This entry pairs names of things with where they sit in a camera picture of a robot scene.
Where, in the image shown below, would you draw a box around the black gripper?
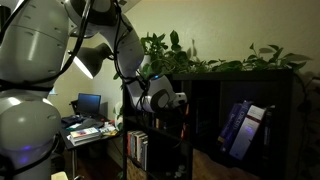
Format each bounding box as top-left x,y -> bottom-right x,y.
164,103 -> 186,134

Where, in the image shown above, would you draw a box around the brown wooden-look book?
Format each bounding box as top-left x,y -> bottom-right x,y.
154,117 -> 168,130

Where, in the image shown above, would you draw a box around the blue hardcover book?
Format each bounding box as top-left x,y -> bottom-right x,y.
217,102 -> 243,146

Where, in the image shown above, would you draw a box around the purple Oxford book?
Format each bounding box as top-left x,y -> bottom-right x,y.
219,100 -> 254,154

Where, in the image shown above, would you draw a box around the white lavender book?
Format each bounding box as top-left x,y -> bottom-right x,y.
228,104 -> 267,161

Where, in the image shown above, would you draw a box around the black book with white print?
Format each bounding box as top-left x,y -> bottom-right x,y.
261,104 -> 276,162

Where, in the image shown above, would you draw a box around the black vertical pole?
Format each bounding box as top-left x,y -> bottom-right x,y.
0,4 -> 12,34

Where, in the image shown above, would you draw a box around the row of upright books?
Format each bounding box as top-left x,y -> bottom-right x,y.
126,129 -> 149,172

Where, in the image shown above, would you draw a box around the small plant in white pot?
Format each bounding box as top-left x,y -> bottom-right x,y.
112,101 -> 125,132

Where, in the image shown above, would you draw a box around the black cube bookshelf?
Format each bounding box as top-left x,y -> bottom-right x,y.
121,69 -> 294,180

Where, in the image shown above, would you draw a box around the green pothos plant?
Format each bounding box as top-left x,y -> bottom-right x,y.
112,29 -> 314,81

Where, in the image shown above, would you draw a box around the woven basket large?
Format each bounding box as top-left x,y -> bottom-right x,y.
192,148 -> 262,180

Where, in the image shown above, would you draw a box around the white plant pot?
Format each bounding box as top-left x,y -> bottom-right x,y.
139,54 -> 152,71

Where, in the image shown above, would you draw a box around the colourful papers on desk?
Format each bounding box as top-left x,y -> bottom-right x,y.
99,122 -> 120,137

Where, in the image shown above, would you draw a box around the woven basket small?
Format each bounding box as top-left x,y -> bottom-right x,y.
126,158 -> 148,180

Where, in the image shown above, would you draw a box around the computer monitor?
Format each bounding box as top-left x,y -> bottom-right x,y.
76,92 -> 102,119

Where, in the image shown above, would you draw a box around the stack of books on desk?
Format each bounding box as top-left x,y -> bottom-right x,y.
67,127 -> 103,147

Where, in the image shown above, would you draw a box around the dark desk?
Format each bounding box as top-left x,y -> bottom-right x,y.
59,114 -> 123,180

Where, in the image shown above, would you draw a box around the pale yellow box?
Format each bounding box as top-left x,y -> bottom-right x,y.
50,171 -> 70,180

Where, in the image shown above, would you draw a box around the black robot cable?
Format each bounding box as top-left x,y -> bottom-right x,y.
0,0 -> 151,180

